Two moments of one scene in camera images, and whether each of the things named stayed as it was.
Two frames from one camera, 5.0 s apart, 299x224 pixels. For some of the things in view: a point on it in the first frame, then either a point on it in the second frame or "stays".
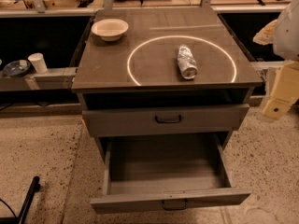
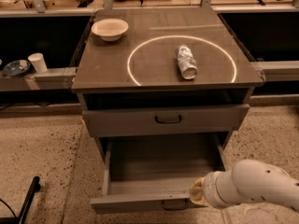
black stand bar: [35, 189] stays
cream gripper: [288, 36] → [209, 189]
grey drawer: [168, 171] stays
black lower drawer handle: [175, 204] stays
